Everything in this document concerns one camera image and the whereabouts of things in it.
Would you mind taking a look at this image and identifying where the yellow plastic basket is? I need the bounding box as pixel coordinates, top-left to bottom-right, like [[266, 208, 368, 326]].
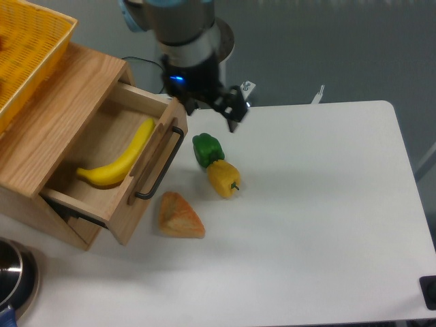
[[1, 1, 78, 132]]

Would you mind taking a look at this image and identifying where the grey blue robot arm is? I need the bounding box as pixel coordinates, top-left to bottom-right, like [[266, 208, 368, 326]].
[[119, 1, 248, 131]]

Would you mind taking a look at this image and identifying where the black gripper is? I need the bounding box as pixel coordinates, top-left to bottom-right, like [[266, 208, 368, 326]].
[[161, 54, 247, 133]]

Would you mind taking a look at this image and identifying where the green bell pepper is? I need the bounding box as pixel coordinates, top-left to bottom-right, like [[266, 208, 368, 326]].
[[192, 133, 225, 168]]

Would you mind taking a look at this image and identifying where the black cable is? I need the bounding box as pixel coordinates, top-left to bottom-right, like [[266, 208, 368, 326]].
[[121, 55, 168, 93]]

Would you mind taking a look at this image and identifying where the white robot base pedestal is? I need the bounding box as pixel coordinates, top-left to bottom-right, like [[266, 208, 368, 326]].
[[215, 17, 235, 86]]

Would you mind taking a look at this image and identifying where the yellow bell pepper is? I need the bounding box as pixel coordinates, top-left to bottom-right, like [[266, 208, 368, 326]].
[[206, 159, 241, 199]]

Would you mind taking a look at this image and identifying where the yellow banana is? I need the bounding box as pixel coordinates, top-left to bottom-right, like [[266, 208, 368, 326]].
[[76, 119, 155, 187]]

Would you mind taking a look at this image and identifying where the dark metal pot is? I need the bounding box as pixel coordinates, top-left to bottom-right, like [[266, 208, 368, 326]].
[[1, 237, 40, 320]]

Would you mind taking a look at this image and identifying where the wooden drawer cabinet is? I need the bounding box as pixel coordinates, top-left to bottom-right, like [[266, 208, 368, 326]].
[[1, 43, 134, 250]]

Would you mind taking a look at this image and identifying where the triangular toast sandwich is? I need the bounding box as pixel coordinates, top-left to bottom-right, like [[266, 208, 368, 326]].
[[158, 191, 206, 238]]

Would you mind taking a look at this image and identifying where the open wooden top drawer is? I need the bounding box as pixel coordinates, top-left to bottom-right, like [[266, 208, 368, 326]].
[[40, 82, 187, 245]]

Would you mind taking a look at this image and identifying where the white metal table bracket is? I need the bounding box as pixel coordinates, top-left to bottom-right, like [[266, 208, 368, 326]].
[[240, 80, 256, 108]]

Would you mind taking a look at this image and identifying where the black table corner clamp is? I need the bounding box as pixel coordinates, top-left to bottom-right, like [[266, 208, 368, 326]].
[[419, 275, 436, 311]]

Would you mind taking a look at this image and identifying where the black drawer handle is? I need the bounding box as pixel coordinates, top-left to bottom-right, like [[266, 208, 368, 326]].
[[134, 125, 185, 200]]

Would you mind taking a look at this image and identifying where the blue object at corner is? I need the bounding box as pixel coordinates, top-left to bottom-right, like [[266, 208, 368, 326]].
[[0, 305, 17, 327]]

